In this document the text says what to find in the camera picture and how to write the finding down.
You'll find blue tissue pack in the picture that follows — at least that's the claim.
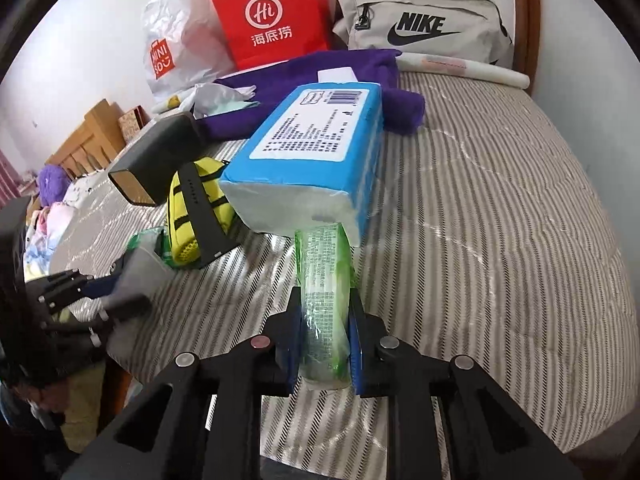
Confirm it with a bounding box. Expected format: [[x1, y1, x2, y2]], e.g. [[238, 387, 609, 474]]
[[219, 81, 387, 248]]

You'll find yellow pouch with black strap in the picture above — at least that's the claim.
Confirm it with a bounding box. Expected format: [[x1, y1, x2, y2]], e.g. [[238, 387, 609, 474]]
[[166, 156, 242, 269]]

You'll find green foil packet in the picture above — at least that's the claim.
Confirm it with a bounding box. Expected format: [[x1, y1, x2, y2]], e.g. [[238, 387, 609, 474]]
[[127, 227, 168, 261]]

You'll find red paper bag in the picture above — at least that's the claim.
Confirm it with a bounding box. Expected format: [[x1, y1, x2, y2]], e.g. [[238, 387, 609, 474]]
[[207, 0, 335, 72]]

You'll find green wet wipes pack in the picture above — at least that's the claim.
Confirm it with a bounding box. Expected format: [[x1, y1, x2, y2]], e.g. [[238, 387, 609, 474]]
[[292, 225, 357, 391]]

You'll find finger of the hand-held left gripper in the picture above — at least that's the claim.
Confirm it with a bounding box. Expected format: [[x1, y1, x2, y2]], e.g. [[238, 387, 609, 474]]
[[37, 269, 126, 307], [42, 305, 120, 350]]

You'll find striped bed mattress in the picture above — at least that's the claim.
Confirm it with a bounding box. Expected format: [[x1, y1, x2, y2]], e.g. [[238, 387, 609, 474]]
[[50, 67, 636, 480]]

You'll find white plastic shopping bag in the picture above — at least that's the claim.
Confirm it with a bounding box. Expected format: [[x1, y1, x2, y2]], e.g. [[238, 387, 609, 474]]
[[141, 0, 238, 103]]

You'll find purple towel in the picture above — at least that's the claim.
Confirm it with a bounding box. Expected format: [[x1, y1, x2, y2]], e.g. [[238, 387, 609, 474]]
[[192, 49, 426, 142]]

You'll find floral quilt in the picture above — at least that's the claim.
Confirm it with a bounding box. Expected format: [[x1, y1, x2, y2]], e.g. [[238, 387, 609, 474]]
[[22, 200, 76, 281]]

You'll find clear plastic bag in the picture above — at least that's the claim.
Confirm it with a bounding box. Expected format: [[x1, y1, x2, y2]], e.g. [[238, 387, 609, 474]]
[[107, 247, 153, 321]]

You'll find grey waist bag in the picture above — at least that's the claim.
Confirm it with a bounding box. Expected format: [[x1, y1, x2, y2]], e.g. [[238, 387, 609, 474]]
[[331, 0, 516, 70]]

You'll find polka dot pillow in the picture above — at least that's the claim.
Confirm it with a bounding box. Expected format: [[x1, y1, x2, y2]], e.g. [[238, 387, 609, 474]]
[[65, 175, 108, 201]]

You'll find patterned book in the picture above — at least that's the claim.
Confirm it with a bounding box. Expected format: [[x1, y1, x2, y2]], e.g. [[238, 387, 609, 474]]
[[118, 105, 147, 142]]

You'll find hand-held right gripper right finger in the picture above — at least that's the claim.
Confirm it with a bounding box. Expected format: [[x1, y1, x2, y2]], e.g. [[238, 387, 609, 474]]
[[349, 291, 584, 480]]

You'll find wooden headboard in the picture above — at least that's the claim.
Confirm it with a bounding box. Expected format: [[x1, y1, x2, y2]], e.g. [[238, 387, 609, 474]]
[[50, 99, 127, 177]]

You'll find white paper roll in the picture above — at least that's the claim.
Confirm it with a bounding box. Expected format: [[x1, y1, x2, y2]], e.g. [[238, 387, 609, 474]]
[[151, 51, 531, 113]]

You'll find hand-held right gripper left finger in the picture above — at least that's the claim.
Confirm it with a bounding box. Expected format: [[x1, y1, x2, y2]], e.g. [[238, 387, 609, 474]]
[[60, 286, 306, 480]]

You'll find purple plush toy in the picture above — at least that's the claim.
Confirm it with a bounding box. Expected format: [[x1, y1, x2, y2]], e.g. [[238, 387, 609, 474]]
[[38, 164, 70, 207]]

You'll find dark green tea tin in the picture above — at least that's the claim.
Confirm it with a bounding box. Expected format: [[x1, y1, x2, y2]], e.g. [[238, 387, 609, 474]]
[[107, 112, 207, 207]]

